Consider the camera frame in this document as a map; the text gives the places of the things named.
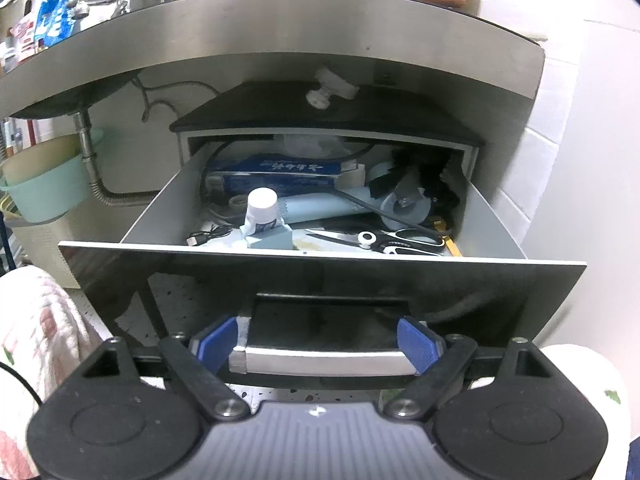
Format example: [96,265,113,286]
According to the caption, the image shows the blue cardboard box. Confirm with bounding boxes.
[206,157,368,196]

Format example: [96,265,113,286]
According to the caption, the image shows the black usb cable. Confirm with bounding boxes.
[187,225,236,247]

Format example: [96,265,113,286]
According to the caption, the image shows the white capped bottle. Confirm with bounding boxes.
[242,187,286,236]

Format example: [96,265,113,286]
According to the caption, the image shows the beige plastic basin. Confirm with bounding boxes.
[0,135,83,186]

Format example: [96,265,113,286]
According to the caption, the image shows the black drawer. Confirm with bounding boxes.
[57,80,588,378]

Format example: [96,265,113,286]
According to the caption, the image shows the black white scissors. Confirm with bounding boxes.
[305,228,446,257]

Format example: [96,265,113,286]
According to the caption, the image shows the green plastic basin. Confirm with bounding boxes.
[0,127,106,223]

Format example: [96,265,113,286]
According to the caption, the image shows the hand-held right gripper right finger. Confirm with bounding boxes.
[382,316,561,421]

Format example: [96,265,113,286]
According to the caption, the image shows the blue packet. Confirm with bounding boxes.
[32,0,78,51]

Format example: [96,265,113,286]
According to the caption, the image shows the black fluffy brush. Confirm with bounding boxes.
[370,147,461,211]

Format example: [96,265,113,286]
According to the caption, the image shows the black wall cable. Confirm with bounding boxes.
[132,72,221,123]

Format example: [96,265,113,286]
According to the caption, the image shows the white laundry basket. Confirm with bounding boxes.
[10,212,81,291]

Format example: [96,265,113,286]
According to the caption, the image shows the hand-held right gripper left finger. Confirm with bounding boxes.
[75,316,251,421]

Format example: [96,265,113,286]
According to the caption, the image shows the yellow tool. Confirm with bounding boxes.
[425,217,461,256]

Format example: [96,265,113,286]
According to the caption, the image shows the metal flexible hose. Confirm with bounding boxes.
[75,110,166,208]

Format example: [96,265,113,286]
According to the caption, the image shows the black counter with steel edge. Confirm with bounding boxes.
[0,0,546,121]

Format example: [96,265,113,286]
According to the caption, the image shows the clear plastic bag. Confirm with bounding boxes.
[280,134,361,161]

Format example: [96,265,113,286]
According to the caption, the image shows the light blue small box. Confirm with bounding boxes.
[245,225,293,251]

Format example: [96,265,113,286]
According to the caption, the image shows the light blue hair dryer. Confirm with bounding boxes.
[275,185,433,226]

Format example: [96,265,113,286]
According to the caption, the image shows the chrome faucet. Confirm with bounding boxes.
[67,0,128,21]

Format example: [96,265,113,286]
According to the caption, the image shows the white pink towel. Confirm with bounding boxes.
[0,265,103,480]

